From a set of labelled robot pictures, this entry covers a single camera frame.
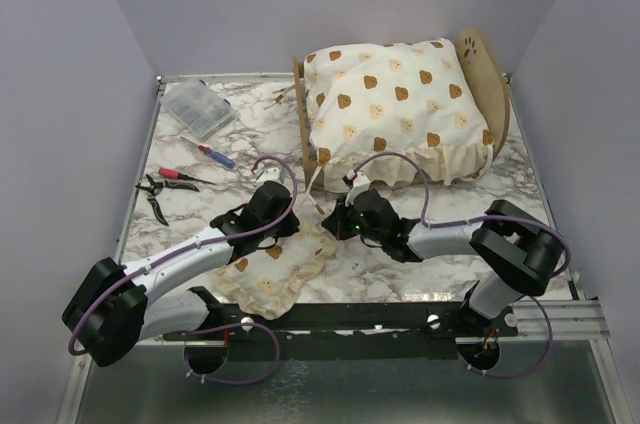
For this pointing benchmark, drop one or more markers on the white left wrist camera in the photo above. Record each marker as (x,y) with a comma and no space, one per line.
(269,174)

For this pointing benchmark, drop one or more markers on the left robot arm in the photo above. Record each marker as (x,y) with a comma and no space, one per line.
(107,312)

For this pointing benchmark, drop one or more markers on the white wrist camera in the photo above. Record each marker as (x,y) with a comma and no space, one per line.
(269,174)
(357,183)

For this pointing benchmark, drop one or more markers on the small bear print pillow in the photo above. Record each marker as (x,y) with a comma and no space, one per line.
(268,282)

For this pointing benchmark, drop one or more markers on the blue handled screwdriver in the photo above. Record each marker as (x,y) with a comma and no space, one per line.
(210,153)

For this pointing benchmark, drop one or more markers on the clear plastic screw box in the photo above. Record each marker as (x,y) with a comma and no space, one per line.
(199,108)

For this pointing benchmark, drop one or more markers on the black front mounting rail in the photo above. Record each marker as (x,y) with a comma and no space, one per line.
(352,332)

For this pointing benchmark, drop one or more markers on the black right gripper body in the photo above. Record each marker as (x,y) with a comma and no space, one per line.
(348,223)

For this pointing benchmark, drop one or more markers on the wooden pet bed frame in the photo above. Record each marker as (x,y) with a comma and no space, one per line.
(484,77)

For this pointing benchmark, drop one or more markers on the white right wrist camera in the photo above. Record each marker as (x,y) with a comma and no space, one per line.
(357,183)

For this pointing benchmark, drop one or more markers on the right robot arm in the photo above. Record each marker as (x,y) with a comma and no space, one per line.
(523,253)

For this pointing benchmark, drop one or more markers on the large bear print cushion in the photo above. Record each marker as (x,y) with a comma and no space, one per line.
(399,109)

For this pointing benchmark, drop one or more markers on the red handled screwdriver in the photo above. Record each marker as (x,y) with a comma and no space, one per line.
(176,175)

